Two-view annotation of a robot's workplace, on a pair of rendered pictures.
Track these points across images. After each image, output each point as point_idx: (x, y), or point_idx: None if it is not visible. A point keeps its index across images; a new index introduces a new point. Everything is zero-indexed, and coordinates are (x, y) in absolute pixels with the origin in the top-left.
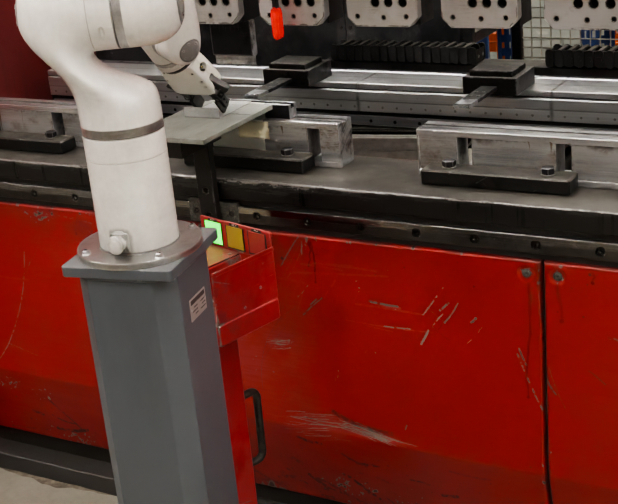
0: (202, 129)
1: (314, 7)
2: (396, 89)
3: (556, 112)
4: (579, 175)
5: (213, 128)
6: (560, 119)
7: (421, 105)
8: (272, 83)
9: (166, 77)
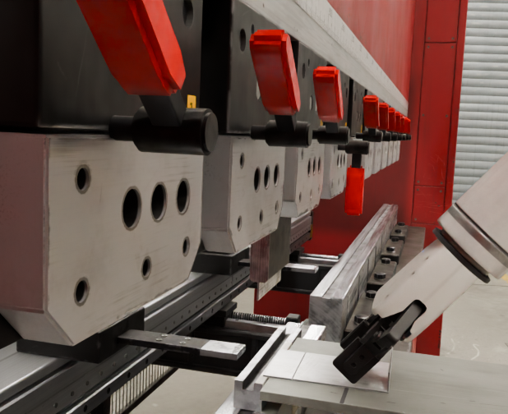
0: (462, 371)
1: (344, 167)
2: (164, 302)
3: (233, 276)
4: (359, 295)
5: (451, 365)
6: (234, 282)
7: (179, 312)
8: (162, 338)
9: (452, 303)
